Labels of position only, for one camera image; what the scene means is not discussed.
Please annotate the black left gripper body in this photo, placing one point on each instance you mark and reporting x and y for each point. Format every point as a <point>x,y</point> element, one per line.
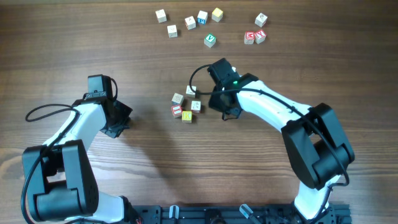
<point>117,123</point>

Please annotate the wooden block hand drawing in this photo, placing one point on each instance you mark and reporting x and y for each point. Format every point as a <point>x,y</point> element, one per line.
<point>196,106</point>

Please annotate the yellow top wooden block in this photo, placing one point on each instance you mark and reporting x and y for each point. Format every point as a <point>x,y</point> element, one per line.
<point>217,14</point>

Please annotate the plain wooden block far left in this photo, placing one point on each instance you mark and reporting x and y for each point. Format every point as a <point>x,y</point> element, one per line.
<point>161,16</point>

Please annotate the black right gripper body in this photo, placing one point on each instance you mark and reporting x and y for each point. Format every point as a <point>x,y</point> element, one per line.
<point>216,102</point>

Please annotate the red letter I block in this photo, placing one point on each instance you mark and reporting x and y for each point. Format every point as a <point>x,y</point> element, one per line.
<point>177,111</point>

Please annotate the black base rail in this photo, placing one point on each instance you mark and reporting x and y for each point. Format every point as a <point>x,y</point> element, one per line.
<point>269,214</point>

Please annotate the red letter Y block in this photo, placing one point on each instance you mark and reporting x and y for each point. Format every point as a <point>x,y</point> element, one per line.
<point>260,36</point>

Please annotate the green letter V block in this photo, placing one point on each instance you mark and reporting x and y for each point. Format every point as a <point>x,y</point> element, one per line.
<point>210,40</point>

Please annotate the red letter M block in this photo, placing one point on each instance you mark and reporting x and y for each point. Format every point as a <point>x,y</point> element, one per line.
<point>249,37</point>

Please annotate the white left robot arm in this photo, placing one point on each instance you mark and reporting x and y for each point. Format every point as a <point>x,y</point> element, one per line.
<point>59,182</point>

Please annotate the wooden block blue side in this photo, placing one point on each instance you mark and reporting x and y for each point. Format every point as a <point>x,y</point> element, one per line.
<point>177,99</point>

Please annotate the wooden block green side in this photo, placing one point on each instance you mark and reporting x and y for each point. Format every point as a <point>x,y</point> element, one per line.
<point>172,31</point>

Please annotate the blue letter P block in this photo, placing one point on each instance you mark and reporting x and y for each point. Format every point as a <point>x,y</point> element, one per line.
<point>202,17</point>

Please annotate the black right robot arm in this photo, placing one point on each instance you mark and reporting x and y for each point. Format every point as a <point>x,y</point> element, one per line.
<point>318,149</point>

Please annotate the wooden block red drawing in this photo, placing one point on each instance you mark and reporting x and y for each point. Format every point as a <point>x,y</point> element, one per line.
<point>190,22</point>

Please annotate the yellow letter K block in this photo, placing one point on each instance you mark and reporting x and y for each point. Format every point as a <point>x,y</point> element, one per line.
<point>187,116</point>

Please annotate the wooden block red side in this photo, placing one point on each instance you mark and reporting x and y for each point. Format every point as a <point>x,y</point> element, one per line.
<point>191,91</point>

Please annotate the wooden block red number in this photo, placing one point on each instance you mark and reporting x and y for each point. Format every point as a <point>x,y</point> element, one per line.
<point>261,19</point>

